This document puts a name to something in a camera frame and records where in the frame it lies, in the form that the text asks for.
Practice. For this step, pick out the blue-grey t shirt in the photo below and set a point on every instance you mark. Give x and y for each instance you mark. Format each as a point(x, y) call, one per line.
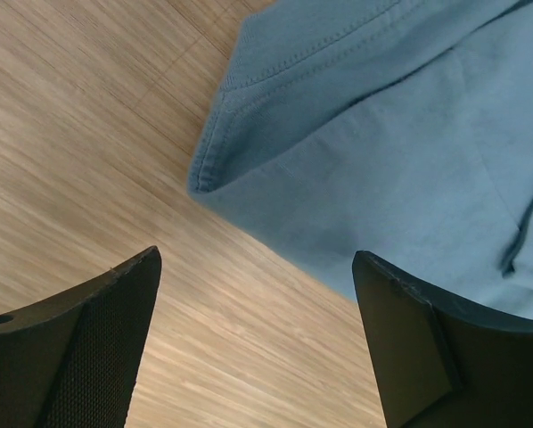
point(402, 128)

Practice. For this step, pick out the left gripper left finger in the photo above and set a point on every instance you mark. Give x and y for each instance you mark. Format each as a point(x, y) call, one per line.
point(72, 360)

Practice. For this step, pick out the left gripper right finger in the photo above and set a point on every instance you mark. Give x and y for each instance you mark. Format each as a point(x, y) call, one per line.
point(441, 360)

